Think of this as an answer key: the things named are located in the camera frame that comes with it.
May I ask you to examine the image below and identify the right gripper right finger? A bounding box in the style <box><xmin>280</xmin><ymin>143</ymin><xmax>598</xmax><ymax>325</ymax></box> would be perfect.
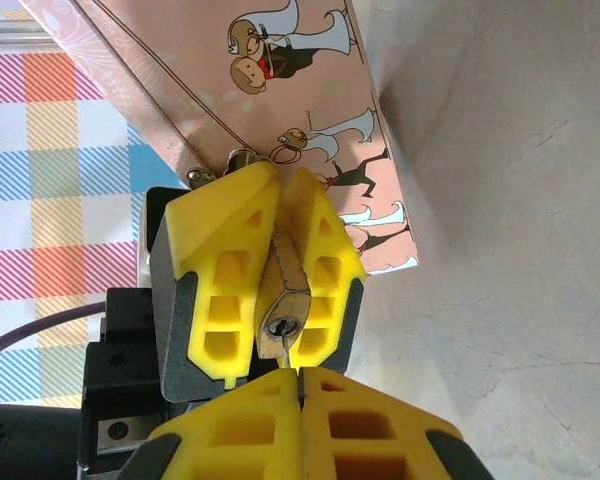
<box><xmin>301</xmin><ymin>367</ymin><xmax>494</xmax><ymax>480</ymax></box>

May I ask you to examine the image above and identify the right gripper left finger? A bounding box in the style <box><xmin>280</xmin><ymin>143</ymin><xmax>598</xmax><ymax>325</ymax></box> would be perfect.
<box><xmin>124</xmin><ymin>368</ymin><xmax>302</xmax><ymax>480</ymax></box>

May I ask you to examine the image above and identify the small brass padlock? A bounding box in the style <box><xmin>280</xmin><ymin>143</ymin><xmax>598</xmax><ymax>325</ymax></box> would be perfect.
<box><xmin>256</xmin><ymin>230</ymin><xmax>314</xmax><ymax>362</ymax></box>

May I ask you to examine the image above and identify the small silver key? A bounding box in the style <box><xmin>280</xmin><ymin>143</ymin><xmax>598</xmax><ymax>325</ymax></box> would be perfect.
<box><xmin>278</xmin><ymin>332</ymin><xmax>306</xmax><ymax>401</ymax></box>

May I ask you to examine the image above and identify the pink cartoon wedding box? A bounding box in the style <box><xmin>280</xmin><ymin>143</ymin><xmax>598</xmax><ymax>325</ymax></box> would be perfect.
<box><xmin>17</xmin><ymin>0</ymin><xmax>421</xmax><ymax>276</ymax></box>

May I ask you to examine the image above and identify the silver box hasp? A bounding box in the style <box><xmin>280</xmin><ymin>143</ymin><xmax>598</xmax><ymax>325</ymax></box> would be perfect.
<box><xmin>186</xmin><ymin>148</ymin><xmax>269</xmax><ymax>190</ymax></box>

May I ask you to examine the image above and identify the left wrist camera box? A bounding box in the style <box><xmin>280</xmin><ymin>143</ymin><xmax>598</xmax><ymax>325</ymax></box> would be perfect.
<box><xmin>139</xmin><ymin>187</ymin><xmax>191</xmax><ymax>292</ymax></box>

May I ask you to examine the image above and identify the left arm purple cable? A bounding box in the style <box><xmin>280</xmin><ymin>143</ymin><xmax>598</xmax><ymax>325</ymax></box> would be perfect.
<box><xmin>0</xmin><ymin>299</ymin><xmax>107</xmax><ymax>371</ymax></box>

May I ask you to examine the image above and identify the left aluminium corner post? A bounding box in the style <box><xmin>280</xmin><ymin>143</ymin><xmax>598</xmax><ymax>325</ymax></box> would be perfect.
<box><xmin>0</xmin><ymin>19</ymin><xmax>56</xmax><ymax>49</ymax></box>

